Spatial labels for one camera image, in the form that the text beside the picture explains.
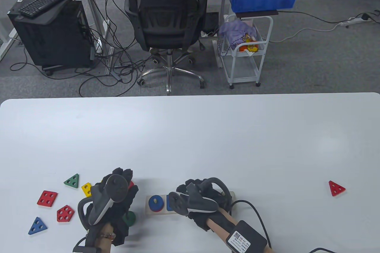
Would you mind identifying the person's right hand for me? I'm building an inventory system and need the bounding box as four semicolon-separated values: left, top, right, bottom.
176;178;232;232

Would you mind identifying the person's left hand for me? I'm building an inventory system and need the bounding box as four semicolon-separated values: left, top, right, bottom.
89;167;139;247

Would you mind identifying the wooden post board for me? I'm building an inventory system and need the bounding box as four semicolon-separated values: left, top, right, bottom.
145;191;236;217

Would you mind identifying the blue round block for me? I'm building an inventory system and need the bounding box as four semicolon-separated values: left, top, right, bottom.
148;195;164;210

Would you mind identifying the green round block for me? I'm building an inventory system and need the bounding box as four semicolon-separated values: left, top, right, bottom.
123;210;137;227

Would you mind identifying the green triangle block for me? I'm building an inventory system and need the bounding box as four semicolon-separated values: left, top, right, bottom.
64;173;80;189

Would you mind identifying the red pentagon block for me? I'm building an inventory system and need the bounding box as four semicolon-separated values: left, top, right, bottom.
56;205;75;223

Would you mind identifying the red square block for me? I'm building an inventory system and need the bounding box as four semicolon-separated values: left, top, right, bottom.
37;190;58;207

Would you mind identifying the blue triangle block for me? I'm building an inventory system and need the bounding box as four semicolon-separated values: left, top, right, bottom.
28;217;48;235

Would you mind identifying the red triangle block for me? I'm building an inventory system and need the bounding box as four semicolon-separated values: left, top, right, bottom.
328;180;346;197

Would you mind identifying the person's right forearm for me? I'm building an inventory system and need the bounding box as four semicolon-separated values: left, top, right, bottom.
206;209;241;240

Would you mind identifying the person's left forearm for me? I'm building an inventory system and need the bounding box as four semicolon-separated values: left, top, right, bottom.
96;224;116;253

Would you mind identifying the black tracking controller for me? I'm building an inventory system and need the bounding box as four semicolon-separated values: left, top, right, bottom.
77;175;131;231
168;177;232;217

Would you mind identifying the black labelled box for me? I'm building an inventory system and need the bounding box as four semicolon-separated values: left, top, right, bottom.
225;220;268;253

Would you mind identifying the black computer tower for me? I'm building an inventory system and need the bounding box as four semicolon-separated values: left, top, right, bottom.
7;0;96;76

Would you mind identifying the white utility cart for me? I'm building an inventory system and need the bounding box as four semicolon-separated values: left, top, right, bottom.
221;14;274;89

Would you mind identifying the black mesh office chair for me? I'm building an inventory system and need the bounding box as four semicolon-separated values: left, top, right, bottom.
118;0;208;96

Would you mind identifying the white desk foot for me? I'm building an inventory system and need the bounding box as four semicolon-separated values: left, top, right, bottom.
0;26;19;61

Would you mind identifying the black bag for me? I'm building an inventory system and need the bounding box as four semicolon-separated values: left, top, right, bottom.
201;12;220;36

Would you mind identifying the orange plush toy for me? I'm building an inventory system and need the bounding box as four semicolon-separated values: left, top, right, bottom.
239;34;259;54

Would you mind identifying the purple cloth bag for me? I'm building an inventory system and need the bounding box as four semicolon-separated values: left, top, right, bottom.
218;19;257;56

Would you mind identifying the black keyboard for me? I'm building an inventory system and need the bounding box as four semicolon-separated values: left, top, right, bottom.
18;0;76;18

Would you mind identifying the brown board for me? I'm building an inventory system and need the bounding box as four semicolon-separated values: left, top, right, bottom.
235;10;279;18

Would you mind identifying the white power strip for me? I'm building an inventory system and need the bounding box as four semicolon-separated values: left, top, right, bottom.
339;17;372;27

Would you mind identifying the black glove cable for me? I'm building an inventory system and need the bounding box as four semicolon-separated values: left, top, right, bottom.
231;200;272;249
73;235;89;250

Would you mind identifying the tangle of black cables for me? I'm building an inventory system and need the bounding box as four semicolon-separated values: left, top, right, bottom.
10;0;155;97

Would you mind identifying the white desk frame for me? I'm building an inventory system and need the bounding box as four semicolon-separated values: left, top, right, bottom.
64;0;115;76

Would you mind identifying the white floor cable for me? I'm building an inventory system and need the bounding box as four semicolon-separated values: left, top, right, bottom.
271;22;345;43

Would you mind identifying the black floor cable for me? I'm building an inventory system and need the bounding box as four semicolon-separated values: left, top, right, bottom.
278;11;380;25

